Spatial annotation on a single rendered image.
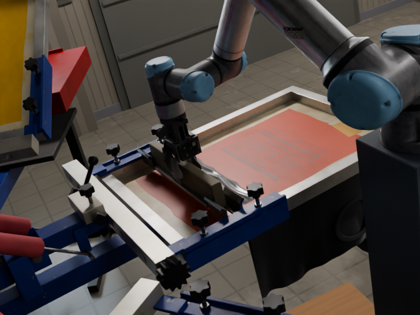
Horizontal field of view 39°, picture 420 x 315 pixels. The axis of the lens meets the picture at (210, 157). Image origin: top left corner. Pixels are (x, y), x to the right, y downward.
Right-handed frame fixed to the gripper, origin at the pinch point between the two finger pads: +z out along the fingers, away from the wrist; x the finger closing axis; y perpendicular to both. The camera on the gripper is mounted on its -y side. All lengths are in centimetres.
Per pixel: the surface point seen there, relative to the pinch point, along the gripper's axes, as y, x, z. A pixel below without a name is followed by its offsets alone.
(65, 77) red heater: -99, -1, -10
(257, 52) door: -309, 222, 93
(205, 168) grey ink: -7.1, 9.8, 4.7
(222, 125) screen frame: -25.4, 27.8, 3.0
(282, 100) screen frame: -25, 53, 4
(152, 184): -13.6, -5.9, 5.4
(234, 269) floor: -72, 41, 101
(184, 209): 6.5, -5.6, 5.4
